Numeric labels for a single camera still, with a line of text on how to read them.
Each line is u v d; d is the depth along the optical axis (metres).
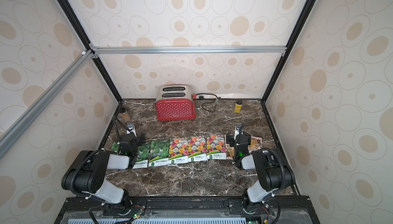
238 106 1.06
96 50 0.90
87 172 0.46
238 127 0.81
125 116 1.04
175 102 0.95
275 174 0.45
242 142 0.70
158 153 0.92
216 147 0.94
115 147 0.95
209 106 1.17
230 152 0.92
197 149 0.94
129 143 0.71
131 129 0.79
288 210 0.73
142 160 0.88
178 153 0.92
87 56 0.86
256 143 0.95
